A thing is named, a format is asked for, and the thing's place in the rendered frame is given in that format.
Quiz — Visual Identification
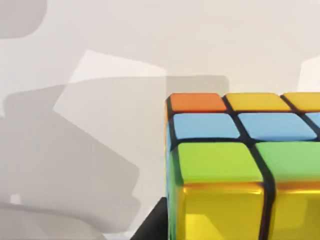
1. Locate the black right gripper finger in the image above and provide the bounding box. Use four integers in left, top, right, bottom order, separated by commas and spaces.
129, 196, 170, 240

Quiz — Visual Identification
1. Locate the multicoloured puzzle cube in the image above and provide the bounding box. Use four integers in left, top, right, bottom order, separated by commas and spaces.
163, 91, 320, 240

